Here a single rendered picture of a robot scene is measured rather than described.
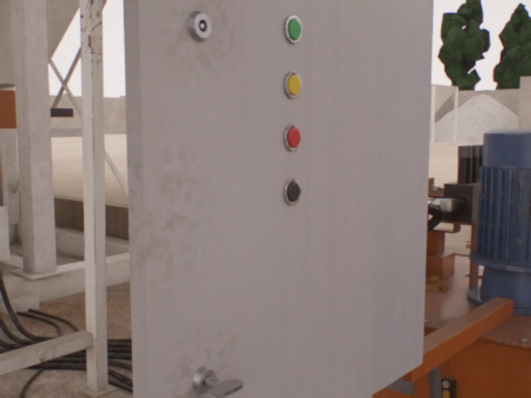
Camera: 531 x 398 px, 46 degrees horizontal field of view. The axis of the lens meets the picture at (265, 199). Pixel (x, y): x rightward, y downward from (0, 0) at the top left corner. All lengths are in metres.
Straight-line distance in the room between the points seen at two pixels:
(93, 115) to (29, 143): 1.51
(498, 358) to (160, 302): 0.96
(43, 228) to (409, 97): 3.17
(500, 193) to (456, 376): 0.43
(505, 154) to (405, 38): 0.65
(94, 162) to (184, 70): 1.82
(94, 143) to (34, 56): 1.58
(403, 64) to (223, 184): 0.43
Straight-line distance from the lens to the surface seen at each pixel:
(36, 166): 3.87
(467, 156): 1.73
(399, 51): 0.95
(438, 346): 1.21
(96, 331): 2.55
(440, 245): 1.88
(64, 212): 5.76
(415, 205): 1.01
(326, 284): 0.78
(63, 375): 2.86
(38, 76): 3.89
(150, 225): 0.55
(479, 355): 1.43
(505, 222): 1.58
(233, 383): 0.62
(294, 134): 0.69
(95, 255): 2.45
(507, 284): 1.61
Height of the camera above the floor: 1.05
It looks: 7 degrees down
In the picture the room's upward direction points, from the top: straight up
